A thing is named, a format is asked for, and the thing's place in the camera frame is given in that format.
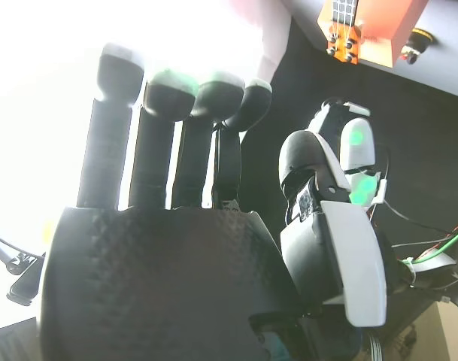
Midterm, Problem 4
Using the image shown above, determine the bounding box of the green cable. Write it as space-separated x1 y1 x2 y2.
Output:
412 223 458 263

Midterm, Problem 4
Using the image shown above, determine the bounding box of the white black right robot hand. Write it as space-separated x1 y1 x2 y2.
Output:
38 41 388 361

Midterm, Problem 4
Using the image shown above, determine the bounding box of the chocolate cake toy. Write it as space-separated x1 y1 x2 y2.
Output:
399 28 437 65

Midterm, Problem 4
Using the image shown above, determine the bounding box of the orange foam block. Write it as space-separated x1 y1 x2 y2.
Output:
355 0 429 69

